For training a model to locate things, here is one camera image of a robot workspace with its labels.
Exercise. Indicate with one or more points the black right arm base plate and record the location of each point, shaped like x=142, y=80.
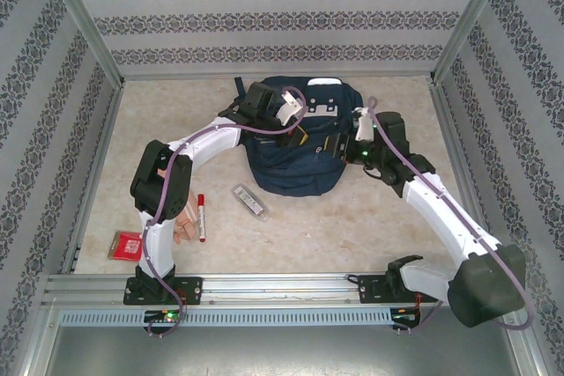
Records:
x=370, y=290

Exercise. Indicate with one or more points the left controller board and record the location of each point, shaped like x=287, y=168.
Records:
x=165, y=316

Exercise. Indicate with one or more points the red packet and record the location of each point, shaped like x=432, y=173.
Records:
x=123, y=246

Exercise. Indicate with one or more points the aluminium back rail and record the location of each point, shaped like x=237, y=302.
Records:
x=198, y=75

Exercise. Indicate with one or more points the aluminium mounting rail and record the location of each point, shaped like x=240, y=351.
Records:
x=282, y=288

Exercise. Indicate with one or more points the controller board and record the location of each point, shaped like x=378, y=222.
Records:
x=165, y=316
x=405, y=316

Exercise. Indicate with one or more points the aluminium right frame post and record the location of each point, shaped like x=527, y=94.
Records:
x=471, y=19

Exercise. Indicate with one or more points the navy blue backpack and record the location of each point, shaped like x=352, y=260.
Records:
x=299, y=173

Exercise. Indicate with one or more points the pink pencil case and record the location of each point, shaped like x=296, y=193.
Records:
x=187, y=222

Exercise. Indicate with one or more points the aluminium right side rail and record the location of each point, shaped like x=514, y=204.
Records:
x=454, y=138

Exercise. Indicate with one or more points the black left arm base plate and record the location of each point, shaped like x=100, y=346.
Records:
x=191, y=290

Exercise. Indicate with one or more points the aluminium left side rail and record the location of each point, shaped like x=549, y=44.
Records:
x=103, y=138

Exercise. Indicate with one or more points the clear plastic lead box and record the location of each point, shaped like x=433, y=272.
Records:
x=251, y=202

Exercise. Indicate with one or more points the right controller board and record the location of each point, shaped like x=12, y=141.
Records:
x=405, y=316

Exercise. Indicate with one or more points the aluminium left frame post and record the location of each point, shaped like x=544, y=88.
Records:
x=83, y=15

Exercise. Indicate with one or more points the red white marker pen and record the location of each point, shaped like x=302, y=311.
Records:
x=202, y=217

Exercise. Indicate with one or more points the aluminium frame post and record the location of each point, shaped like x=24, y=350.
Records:
x=471, y=19
x=83, y=15

